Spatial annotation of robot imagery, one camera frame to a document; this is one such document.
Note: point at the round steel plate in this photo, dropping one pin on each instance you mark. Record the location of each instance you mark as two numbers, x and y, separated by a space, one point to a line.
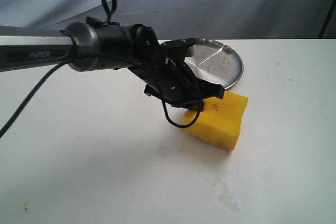
216 63

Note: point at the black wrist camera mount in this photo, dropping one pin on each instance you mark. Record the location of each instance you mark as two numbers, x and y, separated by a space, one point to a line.
180 48

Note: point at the grey backdrop cloth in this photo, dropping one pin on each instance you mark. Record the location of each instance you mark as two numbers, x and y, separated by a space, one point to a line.
170 19

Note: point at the yellow sponge block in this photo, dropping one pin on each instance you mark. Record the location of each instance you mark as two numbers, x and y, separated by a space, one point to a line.
219 123

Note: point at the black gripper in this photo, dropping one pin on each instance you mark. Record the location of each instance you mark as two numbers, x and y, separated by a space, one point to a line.
172 80

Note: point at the black stand pole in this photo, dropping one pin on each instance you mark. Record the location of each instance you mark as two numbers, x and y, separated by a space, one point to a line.
325 23

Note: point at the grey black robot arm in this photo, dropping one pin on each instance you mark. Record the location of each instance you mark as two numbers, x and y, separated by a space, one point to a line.
84 48

